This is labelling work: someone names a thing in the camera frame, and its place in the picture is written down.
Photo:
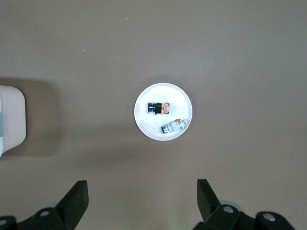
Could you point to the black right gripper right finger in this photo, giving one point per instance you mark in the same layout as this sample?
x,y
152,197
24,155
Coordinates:
x,y
208,203

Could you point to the white and green push-button switch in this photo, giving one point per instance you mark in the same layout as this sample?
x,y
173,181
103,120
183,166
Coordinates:
x,y
173,126

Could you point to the white lidded box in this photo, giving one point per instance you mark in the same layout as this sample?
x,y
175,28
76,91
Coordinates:
x,y
13,119

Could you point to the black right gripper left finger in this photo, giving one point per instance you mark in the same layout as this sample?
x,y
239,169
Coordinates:
x,y
72,206

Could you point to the black and orange push-button switch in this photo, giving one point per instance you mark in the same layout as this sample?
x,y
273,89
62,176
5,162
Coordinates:
x,y
158,108

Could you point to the pink round plate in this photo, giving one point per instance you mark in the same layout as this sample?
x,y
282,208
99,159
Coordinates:
x,y
165,95

